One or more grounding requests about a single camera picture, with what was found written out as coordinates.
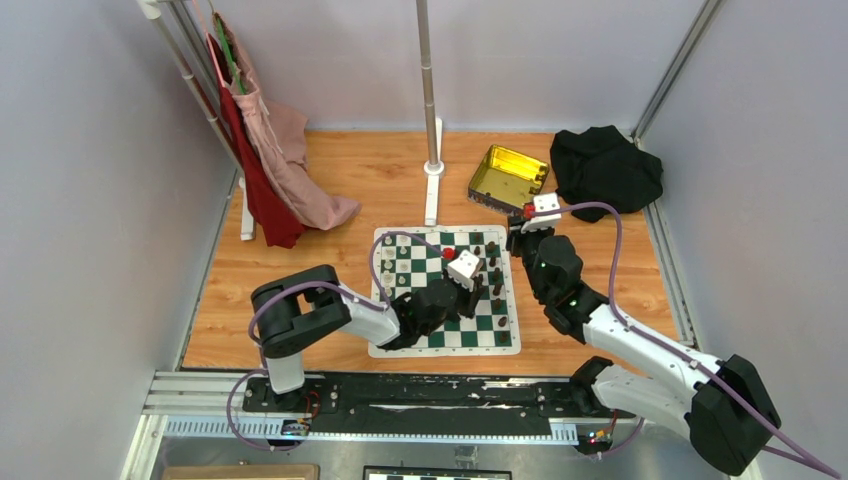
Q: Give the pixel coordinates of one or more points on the pink cloth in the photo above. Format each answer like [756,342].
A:
[277,134]

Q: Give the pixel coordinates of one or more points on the metal stand pole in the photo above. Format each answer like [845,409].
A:
[425,63]

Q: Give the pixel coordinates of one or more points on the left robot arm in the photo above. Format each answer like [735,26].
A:
[293,313]

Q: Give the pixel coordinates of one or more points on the red cloth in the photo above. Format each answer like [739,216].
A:
[279,225]

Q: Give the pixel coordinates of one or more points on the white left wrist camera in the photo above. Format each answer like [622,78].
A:
[464,269]

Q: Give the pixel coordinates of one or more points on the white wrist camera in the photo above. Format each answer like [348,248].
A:
[464,269]
[546,213]

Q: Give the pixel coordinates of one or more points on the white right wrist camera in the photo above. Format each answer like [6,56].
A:
[546,213]

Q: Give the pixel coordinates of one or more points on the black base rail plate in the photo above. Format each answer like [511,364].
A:
[428,404]

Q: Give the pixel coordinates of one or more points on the decorated gold tin box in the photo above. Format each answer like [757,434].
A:
[506,180]

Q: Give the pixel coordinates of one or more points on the white clothes rack pole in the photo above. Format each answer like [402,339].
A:
[180,31]

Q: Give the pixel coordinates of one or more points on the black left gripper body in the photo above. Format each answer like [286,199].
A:
[461,298]

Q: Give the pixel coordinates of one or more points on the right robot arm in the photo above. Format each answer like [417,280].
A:
[721,407]

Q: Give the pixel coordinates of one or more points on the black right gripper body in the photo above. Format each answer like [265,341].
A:
[539,285]

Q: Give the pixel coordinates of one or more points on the green white chess board mat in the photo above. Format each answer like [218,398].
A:
[478,336]

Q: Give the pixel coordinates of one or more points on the white stand base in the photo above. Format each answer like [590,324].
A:
[433,192]

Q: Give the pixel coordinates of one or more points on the black cloth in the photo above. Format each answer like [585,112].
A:
[601,165]

